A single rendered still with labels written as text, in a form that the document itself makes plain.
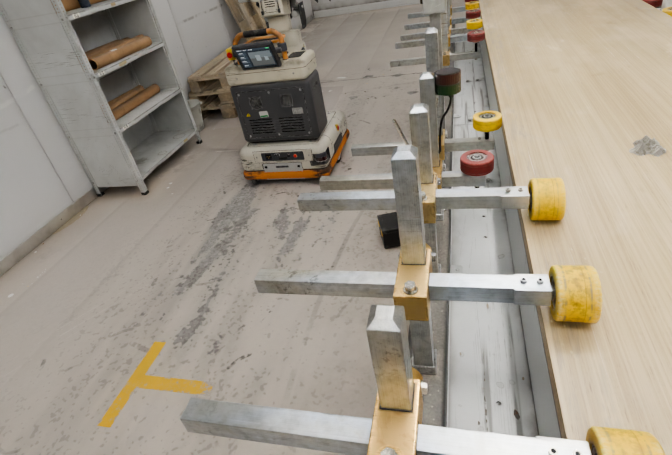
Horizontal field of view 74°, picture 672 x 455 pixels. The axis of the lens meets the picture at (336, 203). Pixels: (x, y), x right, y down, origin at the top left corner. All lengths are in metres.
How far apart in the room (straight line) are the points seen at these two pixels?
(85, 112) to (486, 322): 2.97
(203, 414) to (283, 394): 1.21
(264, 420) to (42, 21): 3.06
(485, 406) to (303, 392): 0.96
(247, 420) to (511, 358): 0.62
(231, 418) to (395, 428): 0.20
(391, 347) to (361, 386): 1.31
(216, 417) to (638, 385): 0.52
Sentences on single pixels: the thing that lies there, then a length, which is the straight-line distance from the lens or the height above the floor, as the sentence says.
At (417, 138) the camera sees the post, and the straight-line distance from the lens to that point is 0.88.
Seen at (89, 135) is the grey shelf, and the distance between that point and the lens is 3.58.
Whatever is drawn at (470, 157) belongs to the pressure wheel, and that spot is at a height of 0.90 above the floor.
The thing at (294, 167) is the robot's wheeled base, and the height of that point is 0.14.
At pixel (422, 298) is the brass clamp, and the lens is 0.67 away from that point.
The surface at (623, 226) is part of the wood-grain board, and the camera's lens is 0.95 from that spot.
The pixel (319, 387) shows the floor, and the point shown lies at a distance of 1.81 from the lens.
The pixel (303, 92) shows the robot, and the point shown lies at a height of 0.61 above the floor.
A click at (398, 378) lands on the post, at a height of 1.03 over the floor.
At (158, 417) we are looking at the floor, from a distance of 1.98.
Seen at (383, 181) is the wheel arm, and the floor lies 0.85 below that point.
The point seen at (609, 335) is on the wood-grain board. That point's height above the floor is 0.90.
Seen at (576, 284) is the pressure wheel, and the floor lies 0.98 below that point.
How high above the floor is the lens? 1.44
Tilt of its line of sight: 32 degrees down
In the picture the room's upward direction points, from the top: 11 degrees counter-clockwise
